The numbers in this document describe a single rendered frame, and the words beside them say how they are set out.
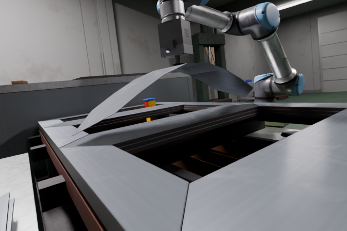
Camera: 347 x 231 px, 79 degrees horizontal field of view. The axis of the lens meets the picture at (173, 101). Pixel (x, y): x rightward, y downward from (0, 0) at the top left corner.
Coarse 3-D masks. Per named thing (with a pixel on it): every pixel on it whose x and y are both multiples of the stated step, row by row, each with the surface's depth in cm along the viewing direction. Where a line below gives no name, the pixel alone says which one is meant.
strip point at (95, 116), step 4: (92, 112) 58; (96, 112) 55; (100, 112) 53; (104, 112) 51; (108, 112) 49; (112, 112) 47; (88, 116) 57; (92, 116) 54; (96, 116) 52; (100, 116) 50; (104, 116) 48; (108, 116) 47; (84, 120) 55; (88, 120) 53; (92, 120) 51; (96, 120) 49; (100, 120) 47; (84, 124) 52; (88, 124) 50; (92, 124) 48; (80, 128) 51; (84, 128) 49; (76, 132) 50
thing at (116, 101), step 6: (114, 96) 60; (120, 96) 56; (126, 96) 53; (132, 96) 50; (102, 102) 62; (108, 102) 58; (114, 102) 55; (120, 102) 51; (126, 102) 49; (96, 108) 60; (102, 108) 56; (108, 108) 52; (114, 108) 49; (120, 108) 47
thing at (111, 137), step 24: (72, 120) 112; (120, 120) 93; (168, 120) 69; (192, 120) 64; (216, 120) 65; (240, 120) 70; (72, 144) 50; (96, 144) 48; (120, 144) 47; (144, 144) 50; (72, 168) 36
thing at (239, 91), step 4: (240, 88) 81; (244, 88) 80; (248, 88) 79; (252, 88) 78; (228, 92) 89; (232, 92) 88; (236, 92) 86; (240, 92) 85; (244, 92) 84; (248, 92) 82
